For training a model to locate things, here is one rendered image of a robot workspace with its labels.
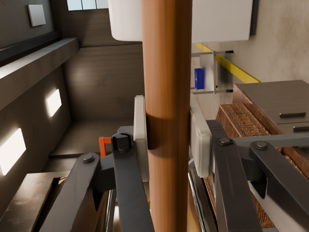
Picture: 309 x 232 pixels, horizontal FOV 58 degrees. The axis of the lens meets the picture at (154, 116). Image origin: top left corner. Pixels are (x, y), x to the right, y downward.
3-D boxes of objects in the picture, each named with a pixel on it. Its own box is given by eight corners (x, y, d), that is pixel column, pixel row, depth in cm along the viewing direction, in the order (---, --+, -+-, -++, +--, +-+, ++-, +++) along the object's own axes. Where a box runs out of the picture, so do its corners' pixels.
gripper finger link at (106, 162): (137, 192, 15) (80, 197, 15) (137, 143, 19) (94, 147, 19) (134, 169, 14) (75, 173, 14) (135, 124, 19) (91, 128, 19)
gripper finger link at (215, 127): (218, 162, 14) (277, 159, 14) (200, 119, 19) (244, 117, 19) (217, 186, 15) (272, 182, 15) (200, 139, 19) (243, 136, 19)
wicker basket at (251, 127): (271, 225, 147) (219, 229, 147) (237, 164, 199) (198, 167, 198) (283, 146, 127) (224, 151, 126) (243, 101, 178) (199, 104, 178)
